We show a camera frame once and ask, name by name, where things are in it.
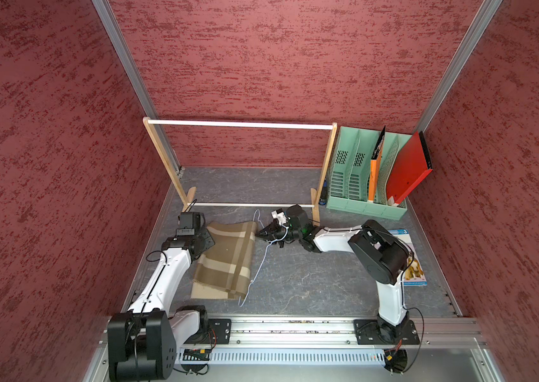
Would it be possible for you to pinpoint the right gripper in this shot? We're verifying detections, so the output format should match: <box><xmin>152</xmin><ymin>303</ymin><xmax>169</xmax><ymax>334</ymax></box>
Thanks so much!
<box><xmin>256</xmin><ymin>217</ymin><xmax>303</xmax><ymax>247</ymax></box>

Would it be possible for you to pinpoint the light blue wire hanger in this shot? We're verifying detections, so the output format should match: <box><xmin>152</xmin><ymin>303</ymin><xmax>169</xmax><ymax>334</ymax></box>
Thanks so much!
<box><xmin>238</xmin><ymin>209</ymin><xmax>288</xmax><ymax>308</ymax></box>

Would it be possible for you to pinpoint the brown plaid scarf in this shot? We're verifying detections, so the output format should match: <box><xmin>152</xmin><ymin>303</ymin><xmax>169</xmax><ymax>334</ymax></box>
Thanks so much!
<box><xmin>191</xmin><ymin>221</ymin><xmax>258</xmax><ymax>300</ymax></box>

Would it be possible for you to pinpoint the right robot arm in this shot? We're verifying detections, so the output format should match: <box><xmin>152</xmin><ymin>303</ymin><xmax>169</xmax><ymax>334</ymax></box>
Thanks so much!
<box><xmin>256</xmin><ymin>205</ymin><xmax>414</xmax><ymax>344</ymax></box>

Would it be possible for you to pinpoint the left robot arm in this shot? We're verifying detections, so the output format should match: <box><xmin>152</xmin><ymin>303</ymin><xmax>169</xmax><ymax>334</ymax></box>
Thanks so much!
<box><xmin>107</xmin><ymin>227</ymin><xmax>215</xmax><ymax>381</ymax></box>

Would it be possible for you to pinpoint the wooden clothes rack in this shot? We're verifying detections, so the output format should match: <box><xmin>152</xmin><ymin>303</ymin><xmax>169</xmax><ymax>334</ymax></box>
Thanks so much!
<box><xmin>142</xmin><ymin>118</ymin><xmax>339</xmax><ymax>226</ymax></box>

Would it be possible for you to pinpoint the small blue black object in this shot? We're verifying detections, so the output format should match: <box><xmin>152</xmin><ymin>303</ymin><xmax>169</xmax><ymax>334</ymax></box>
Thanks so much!
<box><xmin>319</xmin><ymin>181</ymin><xmax>328</xmax><ymax>205</ymax></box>

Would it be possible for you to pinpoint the green file organizer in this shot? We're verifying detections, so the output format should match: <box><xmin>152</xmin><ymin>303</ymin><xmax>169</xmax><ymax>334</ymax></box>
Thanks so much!
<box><xmin>327</xmin><ymin>127</ymin><xmax>410</xmax><ymax>221</ymax></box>

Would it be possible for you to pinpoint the orange folder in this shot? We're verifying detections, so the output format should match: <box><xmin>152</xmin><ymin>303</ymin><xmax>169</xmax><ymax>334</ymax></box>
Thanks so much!
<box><xmin>368</xmin><ymin>128</ymin><xmax>386</xmax><ymax>202</ymax></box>

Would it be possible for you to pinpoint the dog picture book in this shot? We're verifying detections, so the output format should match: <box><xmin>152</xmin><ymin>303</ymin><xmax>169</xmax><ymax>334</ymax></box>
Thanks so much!
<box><xmin>389</xmin><ymin>229</ymin><xmax>428</xmax><ymax>287</ymax></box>

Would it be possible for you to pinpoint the red folder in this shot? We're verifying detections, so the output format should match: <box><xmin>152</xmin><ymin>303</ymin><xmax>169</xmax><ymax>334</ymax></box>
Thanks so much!
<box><xmin>386</xmin><ymin>131</ymin><xmax>433</xmax><ymax>205</ymax></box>

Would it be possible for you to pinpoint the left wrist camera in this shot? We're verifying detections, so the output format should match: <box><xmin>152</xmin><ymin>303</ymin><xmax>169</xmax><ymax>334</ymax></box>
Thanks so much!
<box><xmin>176</xmin><ymin>212</ymin><xmax>205</xmax><ymax>237</ymax></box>

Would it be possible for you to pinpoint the left base cable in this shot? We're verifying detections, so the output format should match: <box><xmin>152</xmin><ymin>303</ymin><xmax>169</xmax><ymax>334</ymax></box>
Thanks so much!
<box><xmin>171</xmin><ymin>329</ymin><xmax>218</xmax><ymax>377</ymax></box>

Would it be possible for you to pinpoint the base cable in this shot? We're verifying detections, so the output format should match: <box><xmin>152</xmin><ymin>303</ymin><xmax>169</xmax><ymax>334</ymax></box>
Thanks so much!
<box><xmin>382</xmin><ymin>306</ymin><xmax>425</xmax><ymax>374</ymax></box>
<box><xmin>171</xmin><ymin>329</ymin><xmax>218</xmax><ymax>377</ymax></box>

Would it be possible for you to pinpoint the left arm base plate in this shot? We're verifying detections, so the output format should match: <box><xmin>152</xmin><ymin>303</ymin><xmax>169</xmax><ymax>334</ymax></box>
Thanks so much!
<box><xmin>185</xmin><ymin>318</ymin><xmax>232</xmax><ymax>346</ymax></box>

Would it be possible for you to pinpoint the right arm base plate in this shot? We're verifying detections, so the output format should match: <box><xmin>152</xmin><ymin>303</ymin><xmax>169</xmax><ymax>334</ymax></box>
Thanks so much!
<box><xmin>353</xmin><ymin>318</ymin><xmax>421</xmax><ymax>346</ymax></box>

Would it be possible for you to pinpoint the right base cable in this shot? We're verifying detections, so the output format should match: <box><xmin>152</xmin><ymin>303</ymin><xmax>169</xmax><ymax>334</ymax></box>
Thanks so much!
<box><xmin>382</xmin><ymin>306</ymin><xmax>425</xmax><ymax>374</ymax></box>

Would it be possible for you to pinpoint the aluminium rail frame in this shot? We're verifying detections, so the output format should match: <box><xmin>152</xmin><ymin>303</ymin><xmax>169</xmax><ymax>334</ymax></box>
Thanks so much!
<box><xmin>82</xmin><ymin>314</ymin><xmax>507</xmax><ymax>382</ymax></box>

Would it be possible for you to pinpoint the left aluminium corner post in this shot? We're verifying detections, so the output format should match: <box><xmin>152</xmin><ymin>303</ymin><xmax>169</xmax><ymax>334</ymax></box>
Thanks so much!
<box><xmin>92</xmin><ymin>0</ymin><xmax>182</xmax><ymax>180</ymax></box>

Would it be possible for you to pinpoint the aluminium corner post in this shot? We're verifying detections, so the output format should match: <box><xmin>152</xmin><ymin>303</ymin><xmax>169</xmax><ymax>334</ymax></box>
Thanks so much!
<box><xmin>414</xmin><ymin>0</ymin><xmax>503</xmax><ymax>132</ymax></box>
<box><xmin>92</xmin><ymin>0</ymin><xmax>182</xmax><ymax>180</ymax></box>

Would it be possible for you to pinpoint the right aluminium corner post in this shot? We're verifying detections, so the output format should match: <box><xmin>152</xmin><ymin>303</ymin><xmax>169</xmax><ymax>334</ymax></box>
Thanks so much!
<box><xmin>414</xmin><ymin>0</ymin><xmax>503</xmax><ymax>132</ymax></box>

